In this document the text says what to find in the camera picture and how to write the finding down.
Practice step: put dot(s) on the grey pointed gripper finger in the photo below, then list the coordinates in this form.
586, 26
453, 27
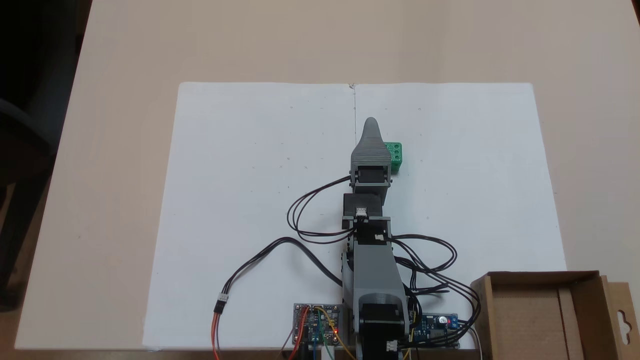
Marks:
371, 147

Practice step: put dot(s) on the green dice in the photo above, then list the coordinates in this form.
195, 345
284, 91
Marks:
395, 152

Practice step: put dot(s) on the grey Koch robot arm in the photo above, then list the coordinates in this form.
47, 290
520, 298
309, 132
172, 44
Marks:
375, 270

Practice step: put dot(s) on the white paper sheet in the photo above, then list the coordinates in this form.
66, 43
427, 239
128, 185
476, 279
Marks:
250, 165
475, 175

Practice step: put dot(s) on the green circuit board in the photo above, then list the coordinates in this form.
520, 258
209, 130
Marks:
312, 325

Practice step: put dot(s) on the blue circuit board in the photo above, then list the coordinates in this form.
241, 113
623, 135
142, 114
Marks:
440, 325

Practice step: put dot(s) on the brown cardboard box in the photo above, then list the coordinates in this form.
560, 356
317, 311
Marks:
525, 320

